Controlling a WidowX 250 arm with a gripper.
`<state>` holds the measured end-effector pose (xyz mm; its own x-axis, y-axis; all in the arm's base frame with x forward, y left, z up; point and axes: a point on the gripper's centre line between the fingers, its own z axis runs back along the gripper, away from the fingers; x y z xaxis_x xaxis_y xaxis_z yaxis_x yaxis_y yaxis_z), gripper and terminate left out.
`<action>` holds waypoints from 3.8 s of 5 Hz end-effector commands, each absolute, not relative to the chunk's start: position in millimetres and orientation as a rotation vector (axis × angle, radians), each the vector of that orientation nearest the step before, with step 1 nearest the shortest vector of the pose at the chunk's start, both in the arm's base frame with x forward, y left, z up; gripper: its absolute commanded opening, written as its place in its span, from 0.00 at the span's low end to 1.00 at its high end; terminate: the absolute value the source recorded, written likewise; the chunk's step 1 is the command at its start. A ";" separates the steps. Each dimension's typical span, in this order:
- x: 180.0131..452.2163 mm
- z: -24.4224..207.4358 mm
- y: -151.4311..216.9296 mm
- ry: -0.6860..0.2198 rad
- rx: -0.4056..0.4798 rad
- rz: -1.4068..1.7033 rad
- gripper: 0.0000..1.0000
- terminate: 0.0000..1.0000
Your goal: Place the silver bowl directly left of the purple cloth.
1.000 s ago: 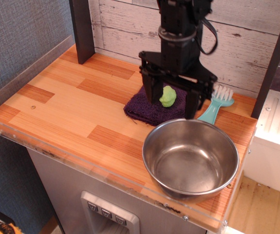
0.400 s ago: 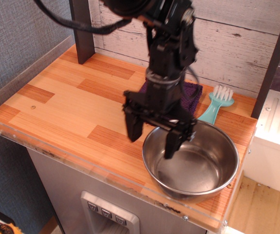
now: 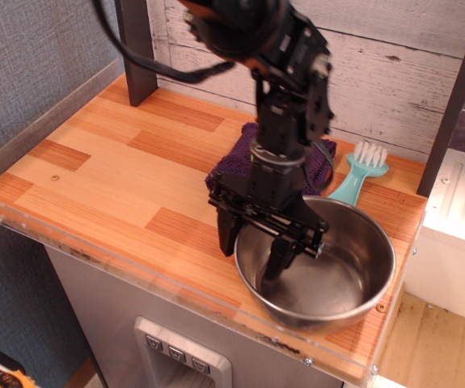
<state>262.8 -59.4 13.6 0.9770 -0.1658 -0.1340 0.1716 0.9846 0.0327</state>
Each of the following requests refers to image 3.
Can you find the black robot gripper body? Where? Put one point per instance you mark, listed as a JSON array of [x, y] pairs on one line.
[[267, 200]]

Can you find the dark right shelf post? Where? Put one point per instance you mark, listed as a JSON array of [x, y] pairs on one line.
[[444, 134]]

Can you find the silver metal bowl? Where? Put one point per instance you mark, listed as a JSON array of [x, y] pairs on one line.
[[332, 291]]

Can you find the white toy sink unit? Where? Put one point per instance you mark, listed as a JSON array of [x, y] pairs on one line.
[[435, 271]]

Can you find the silver dispenser button panel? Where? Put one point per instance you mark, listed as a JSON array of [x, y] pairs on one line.
[[172, 360]]

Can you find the dark shelf post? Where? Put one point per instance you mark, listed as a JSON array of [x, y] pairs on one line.
[[134, 31], [444, 134]]

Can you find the orange object bottom left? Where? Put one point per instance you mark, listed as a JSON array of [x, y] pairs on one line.
[[15, 379]]

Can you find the clear acrylic edge guard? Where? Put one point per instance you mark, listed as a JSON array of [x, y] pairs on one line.
[[177, 255]]

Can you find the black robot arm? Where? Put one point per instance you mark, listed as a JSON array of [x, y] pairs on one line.
[[289, 60]]

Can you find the teal scrub brush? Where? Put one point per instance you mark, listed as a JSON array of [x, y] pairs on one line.
[[368, 160]]

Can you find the dark left shelf post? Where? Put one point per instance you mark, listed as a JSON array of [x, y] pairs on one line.
[[134, 31]]

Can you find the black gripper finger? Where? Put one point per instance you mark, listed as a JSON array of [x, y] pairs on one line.
[[282, 254], [229, 225]]

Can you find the purple folded cloth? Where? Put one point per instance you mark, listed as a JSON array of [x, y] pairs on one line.
[[239, 162]]

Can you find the grey toy fridge cabinet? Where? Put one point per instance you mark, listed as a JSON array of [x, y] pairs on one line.
[[106, 307]]

